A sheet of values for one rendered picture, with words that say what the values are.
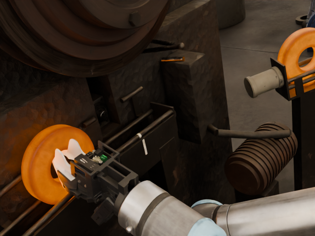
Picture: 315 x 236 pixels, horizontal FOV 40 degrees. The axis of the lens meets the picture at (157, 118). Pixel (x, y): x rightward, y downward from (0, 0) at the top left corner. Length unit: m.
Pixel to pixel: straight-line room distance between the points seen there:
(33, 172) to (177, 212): 0.29
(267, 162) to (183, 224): 0.54
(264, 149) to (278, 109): 1.24
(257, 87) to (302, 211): 0.50
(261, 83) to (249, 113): 1.23
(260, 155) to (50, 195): 0.57
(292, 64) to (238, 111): 1.25
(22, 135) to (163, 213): 0.34
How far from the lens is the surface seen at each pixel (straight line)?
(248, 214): 0.80
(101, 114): 1.02
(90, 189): 0.77
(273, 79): 1.19
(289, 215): 0.76
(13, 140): 0.88
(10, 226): 0.90
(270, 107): 2.44
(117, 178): 0.74
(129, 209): 0.71
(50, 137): 0.84
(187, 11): 1.20
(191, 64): 1.06
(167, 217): 0.69
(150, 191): 0.72
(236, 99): 2.55
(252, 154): 1.17
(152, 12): 0.81
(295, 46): 1.20
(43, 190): 0.86
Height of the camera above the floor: 1.21
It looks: 29 degrees down
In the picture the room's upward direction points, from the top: 12 degrees counter-clockwise
